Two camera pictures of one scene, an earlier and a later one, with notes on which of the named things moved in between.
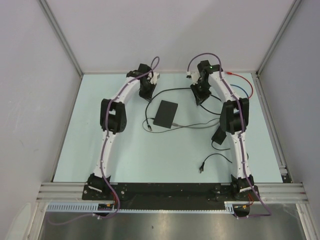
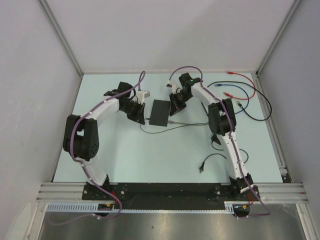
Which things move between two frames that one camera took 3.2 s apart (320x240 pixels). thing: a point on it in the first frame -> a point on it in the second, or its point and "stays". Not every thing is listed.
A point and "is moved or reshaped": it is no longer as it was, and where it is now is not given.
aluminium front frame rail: x=268 y=192 stays
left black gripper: x=146 y=96 -> x=139 y=116
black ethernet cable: x=148 y=128 -> x=239 y=103
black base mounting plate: x=171 y=196 stays
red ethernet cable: x=230 y=73 is moved or reshaped
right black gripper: x=200 y=97 -> x=175 y=105
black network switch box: x=165 y=114 is moved or reshaped
